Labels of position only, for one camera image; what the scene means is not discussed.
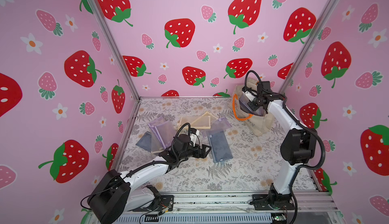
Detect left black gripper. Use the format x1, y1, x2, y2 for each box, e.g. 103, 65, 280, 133
177, 142, 211, 162

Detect cream mesh pouch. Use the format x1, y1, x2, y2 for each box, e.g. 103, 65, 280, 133
176, 111, 218, 130

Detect blue-grey mesh pouch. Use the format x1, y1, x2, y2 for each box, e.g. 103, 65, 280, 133
207, 131, 233, 163

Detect large purple mesh pouch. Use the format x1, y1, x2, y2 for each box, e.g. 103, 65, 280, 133
238, 93, 266, 116

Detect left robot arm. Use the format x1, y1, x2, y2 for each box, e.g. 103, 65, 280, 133
87, 133, 212, 224

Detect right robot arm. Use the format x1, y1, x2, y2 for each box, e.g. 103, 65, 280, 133
245, 81, 317, 209

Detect grey-blue mesh pouch left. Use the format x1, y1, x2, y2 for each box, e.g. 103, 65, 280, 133
136, 132, 152, 152

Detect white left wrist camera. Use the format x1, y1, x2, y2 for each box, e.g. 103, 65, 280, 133
189, 128, 200, 146

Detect beige canvas bag orange handles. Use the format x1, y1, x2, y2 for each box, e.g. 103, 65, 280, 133
232, 84, 275, 136

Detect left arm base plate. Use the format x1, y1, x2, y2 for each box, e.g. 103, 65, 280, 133
134, 195, 174, 212

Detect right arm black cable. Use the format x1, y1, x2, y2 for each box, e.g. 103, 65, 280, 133
244, 70, 326, 224

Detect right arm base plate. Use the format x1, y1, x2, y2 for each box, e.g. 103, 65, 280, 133
249, 194, 295, 210

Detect aluminium front rail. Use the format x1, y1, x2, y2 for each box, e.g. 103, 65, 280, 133
86, 192, 344, 224

